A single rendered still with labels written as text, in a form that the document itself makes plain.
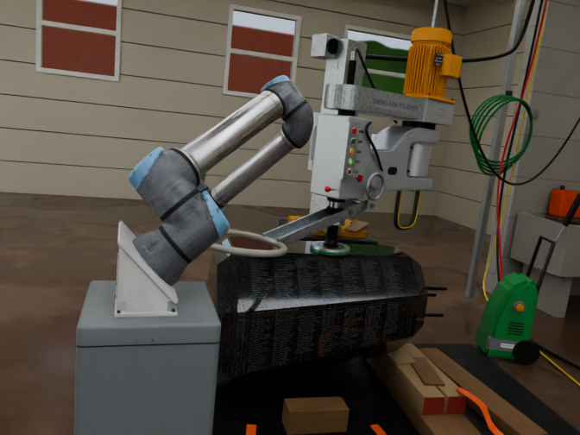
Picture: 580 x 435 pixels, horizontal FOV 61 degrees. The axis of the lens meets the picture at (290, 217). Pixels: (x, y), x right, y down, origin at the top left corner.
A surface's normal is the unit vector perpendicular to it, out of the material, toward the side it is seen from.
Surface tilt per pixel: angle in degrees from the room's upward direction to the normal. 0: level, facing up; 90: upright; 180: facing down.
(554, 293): 90
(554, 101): 90
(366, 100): 90
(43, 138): 90
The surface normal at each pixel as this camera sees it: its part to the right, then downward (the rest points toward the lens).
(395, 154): 0.66, 0.20
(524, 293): -0.07, 0.17
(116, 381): 0.28, 0.20
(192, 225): 0.11, 0.00
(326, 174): -0.74, 0.04
